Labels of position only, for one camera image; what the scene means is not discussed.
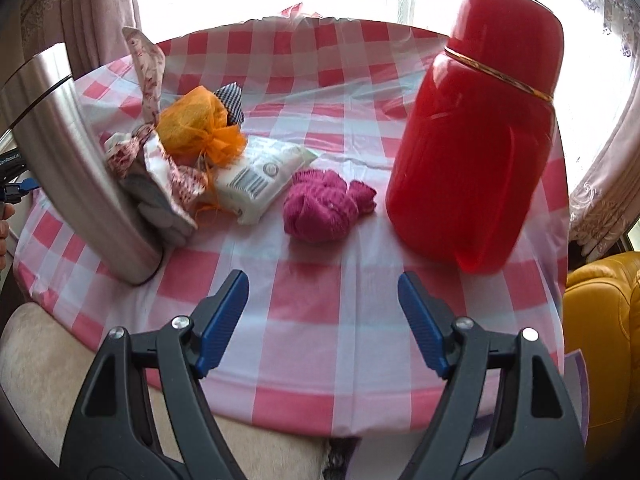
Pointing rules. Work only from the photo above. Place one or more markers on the magenta knitted sock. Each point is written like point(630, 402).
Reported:
point(321, 207)

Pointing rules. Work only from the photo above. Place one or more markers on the pink curtain right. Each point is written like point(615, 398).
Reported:
point(605, 205)

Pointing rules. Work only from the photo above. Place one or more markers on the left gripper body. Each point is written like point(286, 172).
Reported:
point(12, 166)

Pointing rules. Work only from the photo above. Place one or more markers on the red plastic thermos jug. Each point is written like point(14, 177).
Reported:
point(479, 136)

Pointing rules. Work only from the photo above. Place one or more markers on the yellow leather armchair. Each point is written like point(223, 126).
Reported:
point(601, 320)

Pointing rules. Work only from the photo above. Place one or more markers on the black white checkered pouch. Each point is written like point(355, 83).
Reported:
point(230, 97)

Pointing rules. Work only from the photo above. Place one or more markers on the pink floral fabric pouch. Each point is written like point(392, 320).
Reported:
point(165, 193)

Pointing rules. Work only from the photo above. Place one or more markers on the white tissue packet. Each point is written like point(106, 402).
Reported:
point(254, 181)

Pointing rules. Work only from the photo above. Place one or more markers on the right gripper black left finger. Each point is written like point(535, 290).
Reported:
point(112, 434)

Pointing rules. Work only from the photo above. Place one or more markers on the pink curtain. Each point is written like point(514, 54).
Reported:
point(605, 205)
point(90, 29)

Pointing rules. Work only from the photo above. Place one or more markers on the orange mesh pouch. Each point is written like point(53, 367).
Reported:
point(197, 125)

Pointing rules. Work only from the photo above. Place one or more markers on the stainless steel thermos flask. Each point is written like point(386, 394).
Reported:
point(41, 108)

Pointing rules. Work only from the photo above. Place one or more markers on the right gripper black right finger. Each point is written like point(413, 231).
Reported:
point(534, 433)

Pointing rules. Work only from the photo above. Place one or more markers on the white purple storage box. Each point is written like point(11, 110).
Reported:
point(576, 383)

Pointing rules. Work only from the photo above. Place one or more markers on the beige plush cushion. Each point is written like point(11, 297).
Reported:
point(43, 367)

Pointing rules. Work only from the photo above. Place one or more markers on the pink curtain left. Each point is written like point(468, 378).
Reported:
point(90, 29)

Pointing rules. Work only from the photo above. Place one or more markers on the red white checkered tablecloth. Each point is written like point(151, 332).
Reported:
point(322, 347)

